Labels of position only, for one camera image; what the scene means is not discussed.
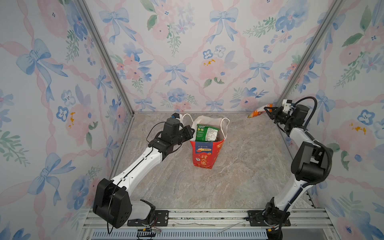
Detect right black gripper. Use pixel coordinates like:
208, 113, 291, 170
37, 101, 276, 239
263, 106, 292, 126

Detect orange snack pack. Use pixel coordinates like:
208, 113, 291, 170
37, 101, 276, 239
248, 104, 273, 119

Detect green snack pack back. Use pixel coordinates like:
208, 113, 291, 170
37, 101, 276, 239
195, 124, 220, 142

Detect red paper bag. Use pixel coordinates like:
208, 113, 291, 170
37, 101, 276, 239
181, 114, 231, 169

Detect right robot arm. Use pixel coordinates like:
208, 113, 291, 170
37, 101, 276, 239
261, 101, 334, 227

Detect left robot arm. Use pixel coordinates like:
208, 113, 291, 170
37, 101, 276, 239
93, 117, 195, 229

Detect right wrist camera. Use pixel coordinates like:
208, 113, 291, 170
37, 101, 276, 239
282, 99, 295, 114

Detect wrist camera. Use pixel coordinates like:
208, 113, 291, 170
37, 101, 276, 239
171, 113, 183, 121
282, 99, 295, 114

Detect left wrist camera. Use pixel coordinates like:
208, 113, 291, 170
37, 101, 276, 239
171, 113, 183, 121

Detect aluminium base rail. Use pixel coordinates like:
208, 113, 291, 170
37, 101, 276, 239
78, 209, 340, 240

